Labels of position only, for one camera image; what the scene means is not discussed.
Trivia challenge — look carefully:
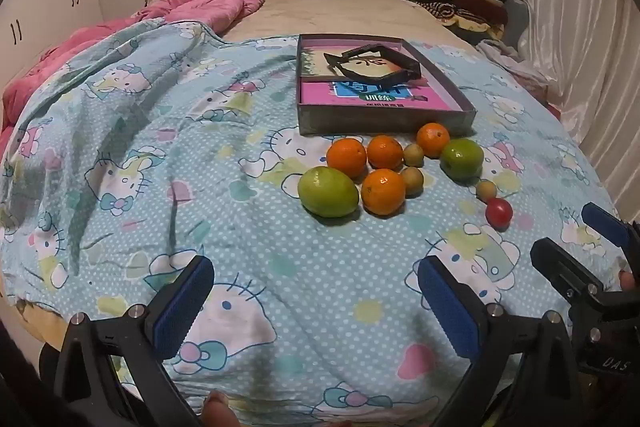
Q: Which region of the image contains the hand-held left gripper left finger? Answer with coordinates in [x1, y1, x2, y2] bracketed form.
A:
[54, 255, 216, 427]

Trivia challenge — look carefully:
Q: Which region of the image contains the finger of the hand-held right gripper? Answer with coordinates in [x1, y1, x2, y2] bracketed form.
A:
[531, 238, 608, 308]
[582, 202, 640, 258]

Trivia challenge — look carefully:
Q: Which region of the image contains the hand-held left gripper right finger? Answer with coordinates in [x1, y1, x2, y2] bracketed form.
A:
[417, 256, 583, 427]

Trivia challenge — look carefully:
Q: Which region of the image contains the red cherry tomato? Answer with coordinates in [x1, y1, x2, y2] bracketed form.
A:
[486, 198, 514, 228]

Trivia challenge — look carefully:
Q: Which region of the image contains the orange mandarin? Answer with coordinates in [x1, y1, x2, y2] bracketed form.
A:
[326, 138, 369, 178]
[361, 168, 407, 216]
[366, 134, 405, 170]
[416, 122, 451, 158]

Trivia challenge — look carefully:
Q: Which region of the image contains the round green mango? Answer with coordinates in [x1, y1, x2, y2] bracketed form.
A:
[440, 138, 485, 180]

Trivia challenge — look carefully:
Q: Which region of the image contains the large green mango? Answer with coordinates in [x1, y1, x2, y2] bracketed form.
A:
[297, 167, 361, 218]

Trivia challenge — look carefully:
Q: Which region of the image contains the gray cardboard box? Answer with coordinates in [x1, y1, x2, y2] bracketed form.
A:
[296, 34, 477, 136]

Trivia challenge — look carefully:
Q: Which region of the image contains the person's bare foot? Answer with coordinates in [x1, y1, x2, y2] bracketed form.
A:
[202, 391, 238, 427]

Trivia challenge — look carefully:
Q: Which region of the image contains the blue cartoon cat blanket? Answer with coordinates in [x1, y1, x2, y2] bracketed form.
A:
[0, 19, 626, 427]

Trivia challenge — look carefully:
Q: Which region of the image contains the crumpled white cloth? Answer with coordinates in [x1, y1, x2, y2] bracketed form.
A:
[475, 39, 556, 82]

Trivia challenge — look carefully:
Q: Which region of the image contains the white satin curtain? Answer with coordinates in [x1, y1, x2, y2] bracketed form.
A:
[510, 0, 640, 192]

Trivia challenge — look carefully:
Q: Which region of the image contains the gray cloth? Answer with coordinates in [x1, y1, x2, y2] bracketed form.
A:
[505, 0, 528, 42]

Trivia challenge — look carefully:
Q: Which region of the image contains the pink quilt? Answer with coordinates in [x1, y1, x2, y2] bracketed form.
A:
[0, 0, 265, 142]

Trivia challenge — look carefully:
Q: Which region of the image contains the beige bed sheet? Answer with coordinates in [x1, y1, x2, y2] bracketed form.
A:
[220, 0, 476, 50]

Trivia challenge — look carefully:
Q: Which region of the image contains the black plastic frame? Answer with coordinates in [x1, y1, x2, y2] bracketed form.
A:
[324, 43, 423, 92]

